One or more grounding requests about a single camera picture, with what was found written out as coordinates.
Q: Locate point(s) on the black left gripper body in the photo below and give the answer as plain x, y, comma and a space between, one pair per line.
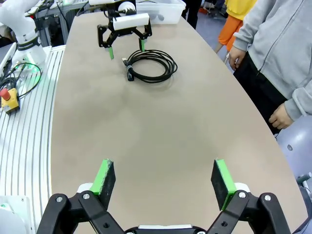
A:
124, 32

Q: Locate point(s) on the person's left forearm grey sleeve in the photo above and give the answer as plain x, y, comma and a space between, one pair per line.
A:
299, 97

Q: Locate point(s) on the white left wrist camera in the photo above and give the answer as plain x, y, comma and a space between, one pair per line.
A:
131, 22

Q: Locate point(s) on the yellow emergency stop button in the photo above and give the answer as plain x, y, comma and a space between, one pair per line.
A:
9, 102

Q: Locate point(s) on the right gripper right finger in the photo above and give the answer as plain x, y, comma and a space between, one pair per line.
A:
223, 185

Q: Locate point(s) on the translucent white plastic container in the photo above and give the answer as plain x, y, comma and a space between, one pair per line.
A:
165, 9

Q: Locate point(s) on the beige mannequin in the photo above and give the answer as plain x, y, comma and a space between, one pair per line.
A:
221, 54

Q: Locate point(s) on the person's left hand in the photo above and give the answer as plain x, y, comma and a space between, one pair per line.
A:
281, 119

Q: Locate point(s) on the grey metal workbench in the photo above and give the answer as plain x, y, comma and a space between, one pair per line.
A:
61, 14

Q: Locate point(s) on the person's right hand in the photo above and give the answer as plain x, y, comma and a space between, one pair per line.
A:
235, 57

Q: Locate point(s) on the person's right forearm grey sleeve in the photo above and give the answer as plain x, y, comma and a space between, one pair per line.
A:
248, 31

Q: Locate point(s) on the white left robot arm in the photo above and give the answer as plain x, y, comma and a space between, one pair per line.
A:
22, 22

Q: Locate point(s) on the yellow hoodie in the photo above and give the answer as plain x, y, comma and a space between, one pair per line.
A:
240, 9

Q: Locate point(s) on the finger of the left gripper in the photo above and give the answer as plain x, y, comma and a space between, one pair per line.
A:
142, 45
111, 52

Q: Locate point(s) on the bystander's black trousers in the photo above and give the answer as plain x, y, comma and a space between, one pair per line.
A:
192, 12

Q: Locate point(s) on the grey zip hoodie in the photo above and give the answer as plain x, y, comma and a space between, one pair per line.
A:
280, 36

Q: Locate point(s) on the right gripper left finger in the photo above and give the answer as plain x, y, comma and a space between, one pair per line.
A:
102, 185

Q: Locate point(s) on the dark metal support frame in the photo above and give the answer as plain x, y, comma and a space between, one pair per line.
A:
304, 182

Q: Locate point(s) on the white slotted base plate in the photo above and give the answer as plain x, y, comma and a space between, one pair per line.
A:
29, 146

